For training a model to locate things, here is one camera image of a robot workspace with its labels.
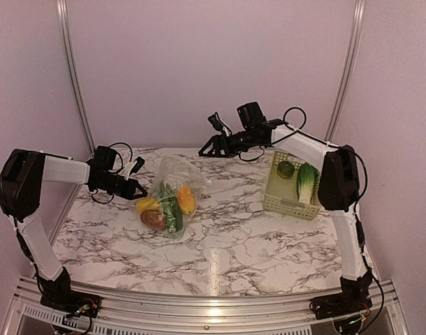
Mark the polka dot zip top bag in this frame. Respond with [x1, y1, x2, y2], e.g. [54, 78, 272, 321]
[133, 155, 211, 239]

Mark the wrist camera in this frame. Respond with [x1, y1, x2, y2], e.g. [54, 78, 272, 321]
[123, 156, 145, 180]
[207, 112, 233, 137]

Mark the yellow orange fake corn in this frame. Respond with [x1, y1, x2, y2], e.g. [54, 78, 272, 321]
[177, 185, 196, 215]

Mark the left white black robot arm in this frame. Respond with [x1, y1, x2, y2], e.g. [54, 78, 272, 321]
[0, 146, 147, 311]

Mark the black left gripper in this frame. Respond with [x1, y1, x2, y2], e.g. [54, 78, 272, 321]
[95, 172, 147, 200]

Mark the right aluminium frame post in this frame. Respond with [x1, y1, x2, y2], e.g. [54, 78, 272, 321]
[325, 0, 367, 141]

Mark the left aluminium frame post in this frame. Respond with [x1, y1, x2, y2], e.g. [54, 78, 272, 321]
[57, 0, 95, 154]

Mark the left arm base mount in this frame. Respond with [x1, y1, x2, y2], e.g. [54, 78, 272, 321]
[41, 291, 101, 318]

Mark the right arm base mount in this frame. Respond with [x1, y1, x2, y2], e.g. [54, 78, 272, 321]
[309, 293, 373, 320]

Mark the aluminium frame post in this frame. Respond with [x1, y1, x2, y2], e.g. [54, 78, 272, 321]
[57, 0, 95, 154]
[325, 0, 367, 141]

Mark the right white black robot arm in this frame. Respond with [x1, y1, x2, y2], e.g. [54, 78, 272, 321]
[198, 102, 374, 318]

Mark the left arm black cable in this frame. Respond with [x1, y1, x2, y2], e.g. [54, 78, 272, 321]
[89, 141, 133, 205]

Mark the yellow fake fruit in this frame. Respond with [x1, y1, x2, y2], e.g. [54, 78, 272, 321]
[135, 197, 160, 214]

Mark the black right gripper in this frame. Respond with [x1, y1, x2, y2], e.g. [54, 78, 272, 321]
[200, 128, 262, 157]

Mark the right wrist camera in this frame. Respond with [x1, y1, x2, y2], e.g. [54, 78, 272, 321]
[207, 112, 233, 137]

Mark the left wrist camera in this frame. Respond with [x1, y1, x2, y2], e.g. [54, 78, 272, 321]
[123, 156, 145, 180]

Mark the pale green plastic basket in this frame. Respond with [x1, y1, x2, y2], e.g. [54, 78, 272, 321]
[263, 150, 322, 221]

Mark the green fake cucumber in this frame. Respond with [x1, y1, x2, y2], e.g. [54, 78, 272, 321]
[159, 191, 183, 234]

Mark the front aluminium rail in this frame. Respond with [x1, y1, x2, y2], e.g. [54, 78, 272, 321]
[3, 275, 409, 335]

